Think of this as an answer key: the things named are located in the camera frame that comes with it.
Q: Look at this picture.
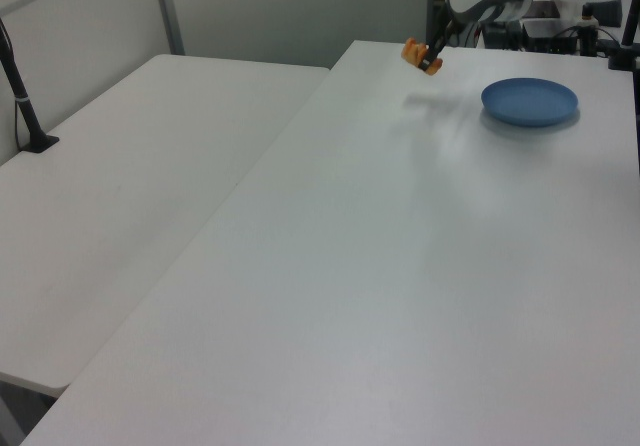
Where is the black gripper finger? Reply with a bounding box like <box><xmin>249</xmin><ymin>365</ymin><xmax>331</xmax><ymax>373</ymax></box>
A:
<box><xmin>428</xmin><ymin>0</ymin><xmax>451</xmax><ymax>51</ymax></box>
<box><xmin>418</xmin><ymin>19</ymin><xmax>458</xmax><ymax>74</ymax></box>

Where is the orange bread loaf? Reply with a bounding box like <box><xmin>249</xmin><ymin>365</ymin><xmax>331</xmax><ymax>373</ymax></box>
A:
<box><xmin>400</xmin><ymin>37</ymin><xmax>445</xmax><ymax>77</ymax></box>

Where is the black electronics box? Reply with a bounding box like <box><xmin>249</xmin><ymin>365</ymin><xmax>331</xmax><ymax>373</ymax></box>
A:
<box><xmin>521</xmin><ymin>17</ymin><xmax>582</xmax><ymax>56</ymax></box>

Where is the blue round plate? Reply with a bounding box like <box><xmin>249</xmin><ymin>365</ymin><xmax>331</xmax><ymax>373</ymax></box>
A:
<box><xmin>480</xmin><ymin>77</ymin><xmax>580</xmax><ymax>129</ymax></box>

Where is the grey table leg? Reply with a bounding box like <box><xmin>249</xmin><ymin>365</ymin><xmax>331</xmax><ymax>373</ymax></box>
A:
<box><xmin>0</xmin><ymin>388</ymin><xmax>27</xmax><ymax>446</ymax></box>

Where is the black clamp post with knob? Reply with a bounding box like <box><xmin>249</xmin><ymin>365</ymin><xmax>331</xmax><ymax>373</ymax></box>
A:
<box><xmin>578</xmin><ymin>4</ymin><xmax>602</xmax><ymax>58</ymax></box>

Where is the black camera stand with clamp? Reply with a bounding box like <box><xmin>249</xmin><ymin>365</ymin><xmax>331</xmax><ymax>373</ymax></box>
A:
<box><xmin>606</xmin><ymin>0</ymin><xmax>640</xmax><ymax>73</ymax></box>

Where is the black camera pole with base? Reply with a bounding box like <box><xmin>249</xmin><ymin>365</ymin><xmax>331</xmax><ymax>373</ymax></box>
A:
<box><xmin>0</xmin><ymin>15</ymin><xmax>61</xmax><ymax>155</ymax></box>

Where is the black cable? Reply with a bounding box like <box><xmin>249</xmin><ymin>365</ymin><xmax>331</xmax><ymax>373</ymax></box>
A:
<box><xmin>11</xmin><ymin>96</ymin><xmax>25</xmax><ymax>151</ymax></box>

